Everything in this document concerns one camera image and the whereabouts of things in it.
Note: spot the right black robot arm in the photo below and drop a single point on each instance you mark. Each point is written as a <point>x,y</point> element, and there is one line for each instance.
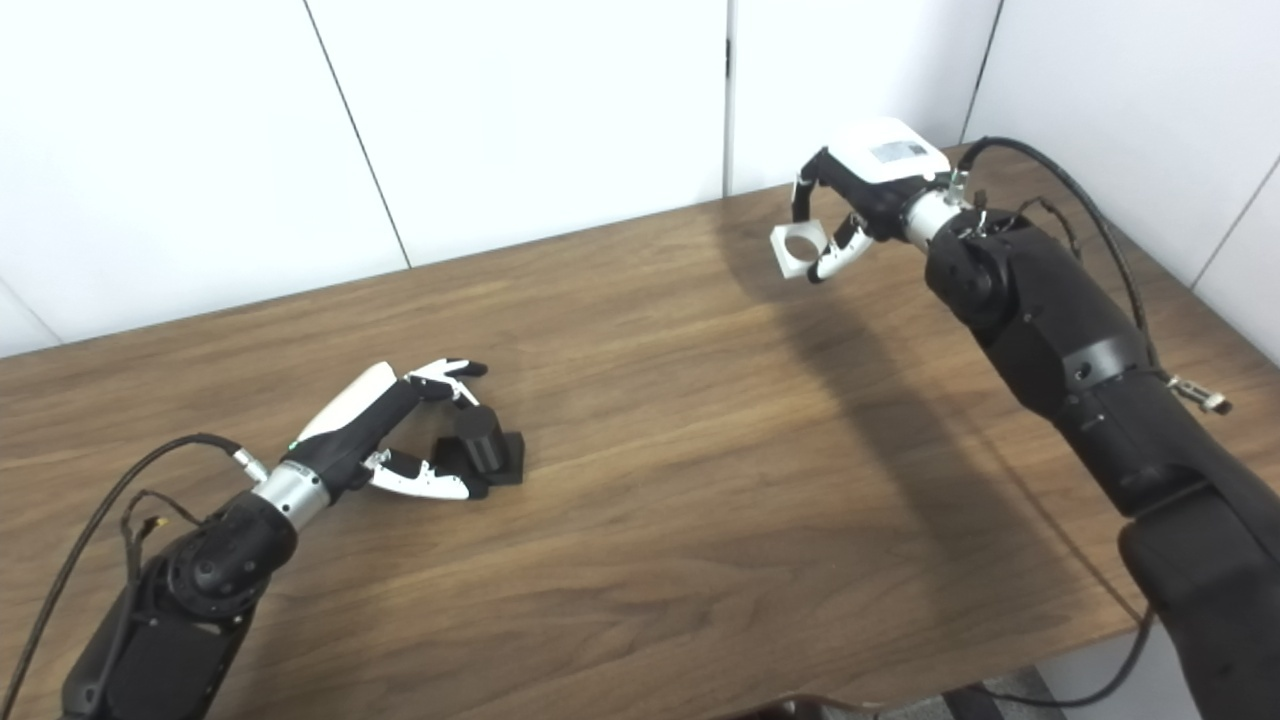
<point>1080,360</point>

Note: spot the black peg with square base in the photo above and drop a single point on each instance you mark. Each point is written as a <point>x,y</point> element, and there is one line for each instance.
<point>485,445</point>

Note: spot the white square piece with hole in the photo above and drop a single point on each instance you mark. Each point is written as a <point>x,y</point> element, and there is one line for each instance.
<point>785,262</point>

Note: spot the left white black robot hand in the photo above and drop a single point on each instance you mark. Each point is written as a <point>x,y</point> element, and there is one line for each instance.
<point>350,420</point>

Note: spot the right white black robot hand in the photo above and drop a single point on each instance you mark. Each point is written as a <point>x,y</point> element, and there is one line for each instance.
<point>880,170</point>

